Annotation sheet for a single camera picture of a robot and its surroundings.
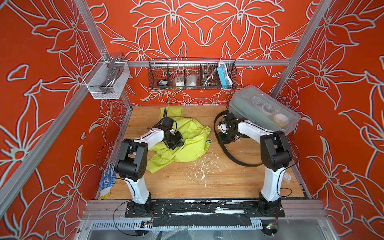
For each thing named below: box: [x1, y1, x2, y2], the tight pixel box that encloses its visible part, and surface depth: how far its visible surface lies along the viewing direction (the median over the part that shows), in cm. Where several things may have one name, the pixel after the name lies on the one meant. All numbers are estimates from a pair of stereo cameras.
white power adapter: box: [175, 76, 185, 87], surface depth 94 cm
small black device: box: [157, 79, 168, 89], surface depth 98 cm
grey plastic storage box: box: [229, 84, 302, 135], surface depth 95 cm
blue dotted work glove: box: [98, 162, 117, 198], surface depth 82 cm
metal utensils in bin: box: [100, 52, 124, 93], surface depth 87 cm
